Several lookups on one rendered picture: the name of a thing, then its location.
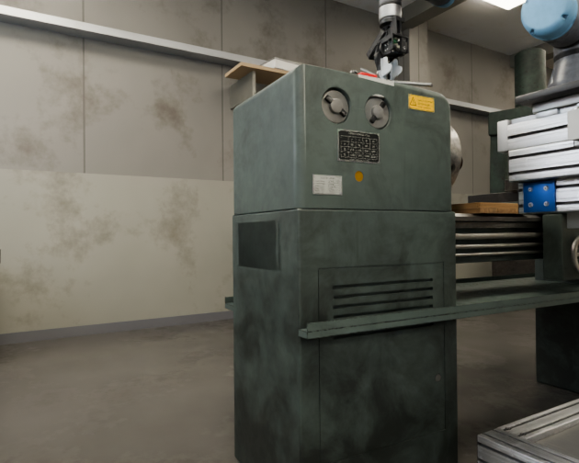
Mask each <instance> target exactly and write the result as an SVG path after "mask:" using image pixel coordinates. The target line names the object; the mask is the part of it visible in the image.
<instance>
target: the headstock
mask: <svg viewBox="0 0 579 463"><path fill-rule="evenodd" d="M373 95H382V96H384V97H385V98H383V99H380V98H377V97H371V96H373ZM233 207H234V215H239V214H247V213H257V212H265V211H273V210H282V209H297V208H306V209H391V210H434V211H451V137H450V106H449V102H448V101H447V99H446V98H445V97H444V96H443V95H442V94H440V93H437V92H434V91H430V90H426V89H423V88H419V87H415V86H411V85H404V84H400V83H395V82H394V86H393V85H386V84H383V83H379V82H375V81H372V80H369V79H365V78H361V77H358V74H355V73H347V72H341V71H337V70H332V69H327V68H323V67H318V66H313V65H309V64H301V65H299V66H298V67H296V68H294V69H293V70H291V71H290V72H288V73H286V74H285V75H283V76H282V77H280V78H279V79H278V80H277V81H275V82H274V83H272V84H270V85H268V86H267V87H265V88H264V89H262V90H261V91H259V92H258V93H256V94H255V95H253V96H251V97H250V98H248V99H246V100H245V101H244V102H243V103H241V104H240V105H238V106H237V107H235V108H234V110H233Z"/></svg>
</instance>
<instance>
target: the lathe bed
mask: <svg viewBox="0 0 579 463"><path fill-rule="evenodd" d="M542 216H543V215H524V214H473V213H455V233H456V264H462V263H479V262H495V261H512V260H528V259H543V227H542ZM248 223H251V222H247V223H243V222H242V224H241V223H240V224H241V225H242V227H241V228H242V229H241V228H239V229H240V232H242V234H244V236H247V235H246V234H248V233H247V232H246V231H247V230H248V229H245V231H244V230H243V225H244V224H245V225H246V224H248ZM278 224H279V225H278V227H279V229H278V237H279V236H280V234H281V233H280V232H281V230H280V229H281V227H280V226H281V225H280V224H281V222H278ZM249 226H252V225H251V224H248V227H247V228H251V229H252V227H254V228H256V226H252V227H249ZM245 228H246V227H245ZM254 228H253V229H254ZM244 232H245V233H244ZM242 234H241V235H242ZM248 237H249V236H247V237H245V238H247V239H246V240H248ZM242 238H243V235H242ZM250 238H251V237H250ZM251 239H252V238H251ZM251 239H250V240H249V242H250V241H251ZM253 239H255V238H253ZM253 239H252V240H253ZM256 241H258V240H254V243H256ZM258 243H259V242H258ZM278 243H279V244H278V246H279V248H278V249H281V248H280V247H281V236H280V237H279V240H278ZM256 244H257V243H256ZM256 244H254V245H255V246H256ZM259 244H260V243H259ZM243 245H244V238H243ZM254 245H253V246H254ZM254 248H255V247H254ZM254 248H253V249H254ZM260 248H261V245H260ZM258 249H259V248H258ZM261 249H263V250H264V248H263V247H262V248H261ZM261 249H259V250H258V251H259V252H258V251H256V253H255V249H254V251H253V253H255V254H258V253H260V251H261ZM263 250H262V251H263ZM262 251H261V252H262ZM280 251H281V250H279V251H278V254H279V253H280ZM263 252H265V251H263ZM251 257H252V255H251ZM258 257H259V256H258ZM254 258H255V256H254V257H252V259H251V258H250V259H251V261H253V259H254ZM259 258H261V257H259ZM259 258H257V259H256V258H255V260H254V261H255V262H254V261H253V262H252V264H254V265H255V264H256V263H257V264H258V263H259V262H257V260H258V259H259ZM279 258H280V259H279ZM250 259H249V260H250ZM278 259H279V261H280V260H281V262H280V265H279V266H278V268H279V270H282V256H281V253H280V254H279V256H278ZM258 261H259V260H258ZM259 264H262V262H261V263H259ZM254 265H251V264H250V265H249V266H252V267H254ZM255 266H256V265H255ZM246 267H248V266H246ZM254 268H255V267H254Z"/></svg>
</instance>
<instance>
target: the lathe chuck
mask: <svg viewBox="0 0 579 463"><path fill-rule="evenodd" d="M450 137H451V163H452V164H454V165H455V168H454V170H453V172H451V186H452V185H453V184H454V182H455V180H456V178H457V176H458V174H459V171H460V164H461V146H460V139H459V137H458V135H457V133H456V131H455V130H454V129H453V128H452V127H451V126H450Z"/></svg>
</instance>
